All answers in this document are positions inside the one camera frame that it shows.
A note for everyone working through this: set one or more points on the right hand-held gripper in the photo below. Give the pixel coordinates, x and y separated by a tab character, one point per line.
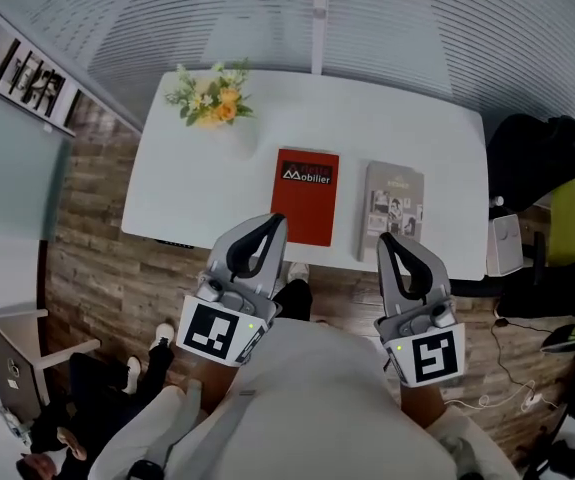
434	355

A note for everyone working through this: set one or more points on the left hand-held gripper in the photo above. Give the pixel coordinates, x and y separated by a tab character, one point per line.
209	330

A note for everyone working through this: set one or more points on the red book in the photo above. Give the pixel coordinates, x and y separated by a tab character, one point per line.
312	208

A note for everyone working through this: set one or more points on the grey book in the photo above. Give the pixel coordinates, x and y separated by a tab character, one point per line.
392	193

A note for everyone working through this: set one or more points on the person's left forearm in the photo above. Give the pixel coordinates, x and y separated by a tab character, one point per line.
217	385

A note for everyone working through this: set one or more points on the person's right forearm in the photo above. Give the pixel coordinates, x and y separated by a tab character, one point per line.
422	405

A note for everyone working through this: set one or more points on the person's left white shoe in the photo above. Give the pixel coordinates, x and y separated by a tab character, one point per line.
298	271

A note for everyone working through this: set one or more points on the person's black trousers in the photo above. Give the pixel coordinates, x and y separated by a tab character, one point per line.
294	300

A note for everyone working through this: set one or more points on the black power strip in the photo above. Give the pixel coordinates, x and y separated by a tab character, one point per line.
174	243

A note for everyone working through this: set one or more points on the white box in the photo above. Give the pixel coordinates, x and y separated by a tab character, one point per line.
506	245

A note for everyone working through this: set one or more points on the small white bottle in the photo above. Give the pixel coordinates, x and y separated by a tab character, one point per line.
497	201

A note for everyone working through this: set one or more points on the person's white shirt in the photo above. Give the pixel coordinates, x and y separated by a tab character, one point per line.
317	393

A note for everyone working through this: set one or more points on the yellow flower bouquet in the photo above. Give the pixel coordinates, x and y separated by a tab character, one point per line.
222	105

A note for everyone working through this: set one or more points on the black office chair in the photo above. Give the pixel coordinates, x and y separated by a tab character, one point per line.
537	163

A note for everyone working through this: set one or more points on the white power adapter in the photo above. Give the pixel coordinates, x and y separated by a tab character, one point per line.
532	400

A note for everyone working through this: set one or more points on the black round device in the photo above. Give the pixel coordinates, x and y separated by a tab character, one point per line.
148	470

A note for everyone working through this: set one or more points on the black equipment stand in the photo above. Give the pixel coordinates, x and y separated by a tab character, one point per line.
574	455

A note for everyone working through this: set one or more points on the white small side table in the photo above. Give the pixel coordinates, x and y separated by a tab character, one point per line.
9	348

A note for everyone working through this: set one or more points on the small white card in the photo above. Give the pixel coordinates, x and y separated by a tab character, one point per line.
12	383

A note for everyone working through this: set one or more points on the black metal railing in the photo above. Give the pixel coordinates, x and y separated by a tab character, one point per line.
32	80

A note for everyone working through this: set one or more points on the white partition post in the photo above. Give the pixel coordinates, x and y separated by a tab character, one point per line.
320	28

